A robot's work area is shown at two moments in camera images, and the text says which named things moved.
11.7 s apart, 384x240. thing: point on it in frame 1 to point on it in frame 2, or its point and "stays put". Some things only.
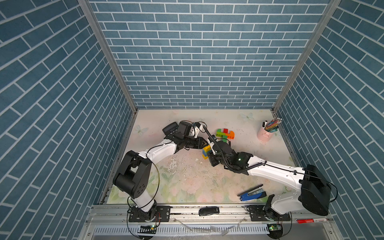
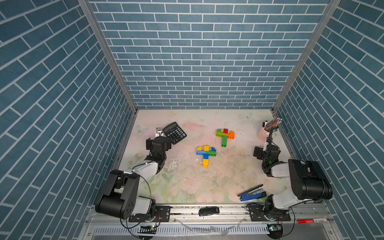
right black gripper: x=211 y=157 to x=259 y=150
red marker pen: x=310 y=220 stays put
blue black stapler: x=255 y=193 stays put
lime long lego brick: x=219 y=134 stays put
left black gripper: x=198 y=144 to x=149 y=143
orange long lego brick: x=231 y=135 stays put
